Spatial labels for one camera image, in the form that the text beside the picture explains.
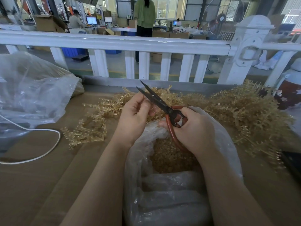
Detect person's left hand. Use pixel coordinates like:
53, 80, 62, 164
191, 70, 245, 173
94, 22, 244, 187
114, 92, 156, 147

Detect person's right hand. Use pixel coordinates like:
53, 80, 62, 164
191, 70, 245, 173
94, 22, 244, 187
158, 107, 216, 159

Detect red handled black scissors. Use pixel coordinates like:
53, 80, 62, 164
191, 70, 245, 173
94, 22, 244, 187
136, 80, 188, 153

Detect person's right forearm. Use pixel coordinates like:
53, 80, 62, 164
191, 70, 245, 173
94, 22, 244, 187
197, 148, 274, 226

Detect person's left forearm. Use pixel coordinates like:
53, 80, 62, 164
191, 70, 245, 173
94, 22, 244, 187
60, 138, 134, 226

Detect heap of cut amber parts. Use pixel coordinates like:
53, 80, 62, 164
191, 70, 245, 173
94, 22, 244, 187
150, 138, 200, 174

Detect white railing fence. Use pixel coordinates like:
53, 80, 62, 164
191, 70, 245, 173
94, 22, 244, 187
0, 15, 301, 87

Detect pile of amber plastic sprues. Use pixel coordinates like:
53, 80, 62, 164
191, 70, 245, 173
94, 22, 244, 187
62, 80, 294, 167

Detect clear plastic bag of parts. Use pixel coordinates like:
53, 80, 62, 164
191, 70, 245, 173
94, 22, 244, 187
123, 107, 244, 226

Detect blue plastic crate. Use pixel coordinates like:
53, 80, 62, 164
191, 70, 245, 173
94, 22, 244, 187
62, 47, 88, 57

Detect standing fan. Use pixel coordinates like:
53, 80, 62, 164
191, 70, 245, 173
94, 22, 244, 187
207, 0, 245, 40

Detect large crumpled clear plastic bag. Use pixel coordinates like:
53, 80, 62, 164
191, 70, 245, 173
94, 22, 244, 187
0, 52, 84, 153

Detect open cardboard box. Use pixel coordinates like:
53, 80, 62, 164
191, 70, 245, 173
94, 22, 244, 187
33, 14, 69, 33

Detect white cable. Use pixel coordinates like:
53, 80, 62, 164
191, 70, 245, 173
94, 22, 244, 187
0, 115, 61, 165

